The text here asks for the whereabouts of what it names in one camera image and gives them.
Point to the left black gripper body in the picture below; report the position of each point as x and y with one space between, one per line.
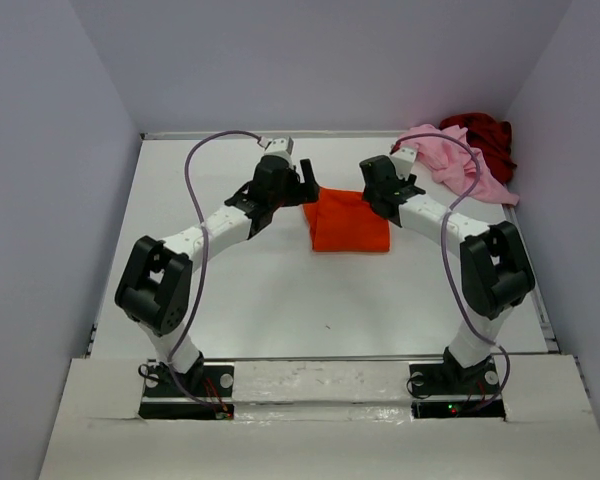
297 187

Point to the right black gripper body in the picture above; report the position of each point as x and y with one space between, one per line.
376 185

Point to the orange t shirt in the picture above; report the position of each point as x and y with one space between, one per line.
342 222

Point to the pink t shirt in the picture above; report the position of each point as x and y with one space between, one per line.
448 156

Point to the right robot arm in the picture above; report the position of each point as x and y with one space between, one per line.
496 277

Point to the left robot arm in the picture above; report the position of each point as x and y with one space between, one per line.
161 286

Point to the dark red t shirt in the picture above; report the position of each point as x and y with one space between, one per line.
492 137

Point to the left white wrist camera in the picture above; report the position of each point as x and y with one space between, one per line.
282 146

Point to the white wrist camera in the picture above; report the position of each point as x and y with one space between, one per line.
282 146
403 159

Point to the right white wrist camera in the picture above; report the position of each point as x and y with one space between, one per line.
403 159

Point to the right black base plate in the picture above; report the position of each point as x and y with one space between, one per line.
436 397

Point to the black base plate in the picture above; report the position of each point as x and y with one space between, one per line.
210 400
436 397

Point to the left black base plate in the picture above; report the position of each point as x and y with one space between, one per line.
210 400

